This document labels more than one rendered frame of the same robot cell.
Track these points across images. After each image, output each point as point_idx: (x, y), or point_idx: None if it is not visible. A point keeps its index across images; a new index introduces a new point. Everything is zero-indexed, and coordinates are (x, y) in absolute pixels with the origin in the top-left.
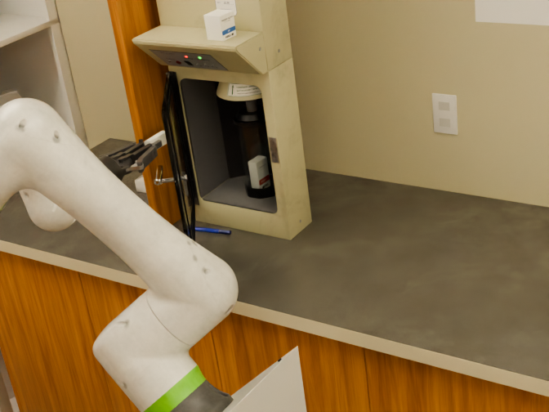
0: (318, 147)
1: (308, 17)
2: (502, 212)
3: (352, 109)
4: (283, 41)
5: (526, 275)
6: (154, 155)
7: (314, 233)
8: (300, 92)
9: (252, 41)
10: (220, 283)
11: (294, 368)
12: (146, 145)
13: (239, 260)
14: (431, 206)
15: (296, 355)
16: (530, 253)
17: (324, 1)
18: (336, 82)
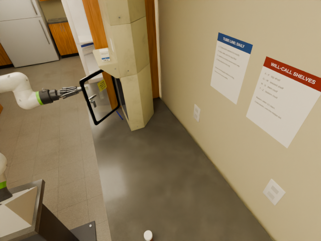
0: (170, 101)
1: (171, 58)
2: (196, 158)
3: (177, 95)
4: (132, 67)
5: (170, 196)
6: (74, 93)
7: (139, 132)
8: (168, 82)
9: (110, 65)
10: None
11: (4, 210)
12: (75, 89)
13: (112, 130)
14: (179, 141)
15: (4, 207)
16: (184, 186)
17: (175, 54)
18: (175, 84)
